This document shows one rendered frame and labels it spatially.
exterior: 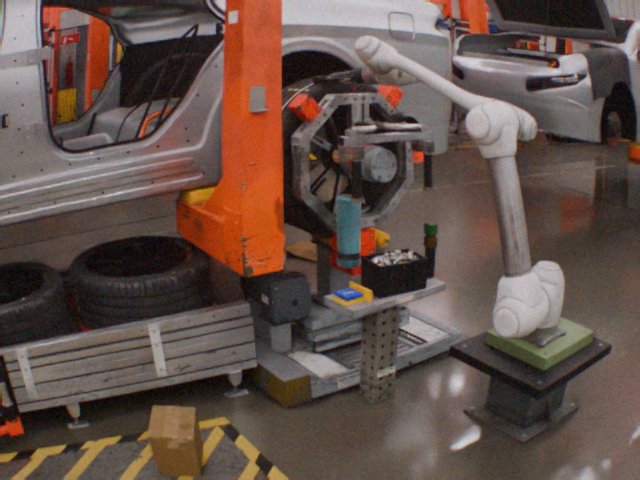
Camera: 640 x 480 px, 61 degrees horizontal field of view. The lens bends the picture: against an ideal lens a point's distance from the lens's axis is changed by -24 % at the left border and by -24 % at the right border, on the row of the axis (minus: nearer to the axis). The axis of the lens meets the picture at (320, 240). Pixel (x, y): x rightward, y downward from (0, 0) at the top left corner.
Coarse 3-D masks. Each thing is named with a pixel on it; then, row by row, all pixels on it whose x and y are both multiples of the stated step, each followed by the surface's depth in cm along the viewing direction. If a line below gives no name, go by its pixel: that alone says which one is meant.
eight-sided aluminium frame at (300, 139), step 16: (336, 96) 252; (352, 96) 256; (368, 96) 260; (320, 112) 250; (384, 112) 272; (304, 128) 253; (304, 144) 250; (400, 144) 280; (304, 160) 253; (400, 160) 282; (304, 176) 253; (400, 176) 283; (304, 192) 254; (400, 192) 280; (320, 208) 260; (384, 208) 278; (336, 224) 266; (368, 224) 274
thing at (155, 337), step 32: (160, 320) 232; (192, 320) 239; (224, 320) 249; (0, 352) 194; (32, 352) 202; (64, 352) 211; (96, 352) 218; (128, 352) 226; (160, 352) 233; (32, 384) 203
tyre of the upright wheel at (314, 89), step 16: (304, 80) 274; (288, 96) 263; (320, 96) 258; (288, 112) 254; (288, 128) 254; (288, 144) 256; (288, 160) 258; (288, 176) 259; (288, 192) 261; (288, 208) 263; (304, 208) 267; (304, 224) 268; (320, 224) 272
